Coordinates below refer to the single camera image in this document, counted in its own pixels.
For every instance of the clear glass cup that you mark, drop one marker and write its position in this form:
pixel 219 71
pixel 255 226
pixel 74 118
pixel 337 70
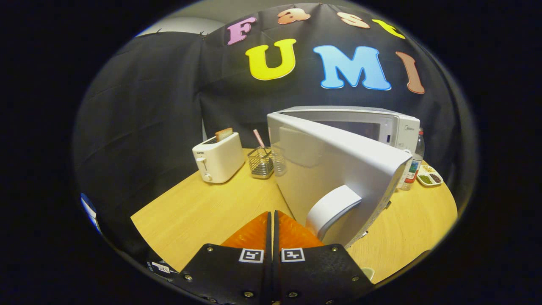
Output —
pixel 279 163

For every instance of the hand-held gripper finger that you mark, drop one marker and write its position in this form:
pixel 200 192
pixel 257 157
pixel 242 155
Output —
pixel 268 237
pixel 275 237

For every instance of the pink striped straw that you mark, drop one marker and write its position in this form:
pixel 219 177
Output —
pixel 258 138

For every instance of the brown toast slice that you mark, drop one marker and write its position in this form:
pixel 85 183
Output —
pixel 223 134

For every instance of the white toaster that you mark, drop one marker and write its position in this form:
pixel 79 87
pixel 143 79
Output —
pixel 220 161

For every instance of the white microwave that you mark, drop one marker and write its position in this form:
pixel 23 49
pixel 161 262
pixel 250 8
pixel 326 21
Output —
pixel 338 156

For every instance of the white divided snack tray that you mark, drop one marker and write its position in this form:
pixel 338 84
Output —
pixel 430 178

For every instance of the black backdrop cloth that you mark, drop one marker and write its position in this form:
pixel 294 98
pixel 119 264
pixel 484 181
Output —
pixel 139 106

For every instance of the clear plastic water bottle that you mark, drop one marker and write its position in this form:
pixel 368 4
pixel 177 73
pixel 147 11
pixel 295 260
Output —
pixel 413 167

